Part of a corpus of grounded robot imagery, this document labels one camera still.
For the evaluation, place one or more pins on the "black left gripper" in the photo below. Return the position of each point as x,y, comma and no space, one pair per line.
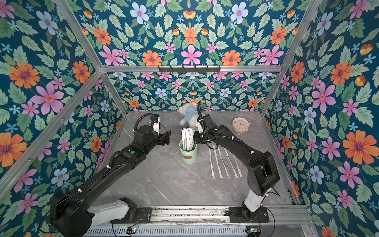
167,138

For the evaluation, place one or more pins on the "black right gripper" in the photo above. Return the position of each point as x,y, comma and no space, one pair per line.
200,137

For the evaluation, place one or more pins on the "green metal straw cup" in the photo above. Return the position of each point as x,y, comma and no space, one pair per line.
189,157

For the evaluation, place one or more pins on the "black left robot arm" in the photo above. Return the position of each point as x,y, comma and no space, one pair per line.
73,214

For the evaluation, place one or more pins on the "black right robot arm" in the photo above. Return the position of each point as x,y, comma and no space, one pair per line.
262,169

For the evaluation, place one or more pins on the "bundle of wrapped straws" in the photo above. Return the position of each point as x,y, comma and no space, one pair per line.
187,139

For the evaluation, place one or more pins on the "white teddy bear blue shirt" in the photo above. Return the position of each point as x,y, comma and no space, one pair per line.
190,113

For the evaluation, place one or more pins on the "beige round alarm clock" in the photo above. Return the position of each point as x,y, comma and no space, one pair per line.
240,125

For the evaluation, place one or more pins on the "black wall hook rail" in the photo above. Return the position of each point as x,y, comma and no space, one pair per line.
189,69

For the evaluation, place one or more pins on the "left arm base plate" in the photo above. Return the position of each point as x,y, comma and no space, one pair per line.
139,215

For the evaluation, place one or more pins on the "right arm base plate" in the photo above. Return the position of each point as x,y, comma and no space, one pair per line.
243,215

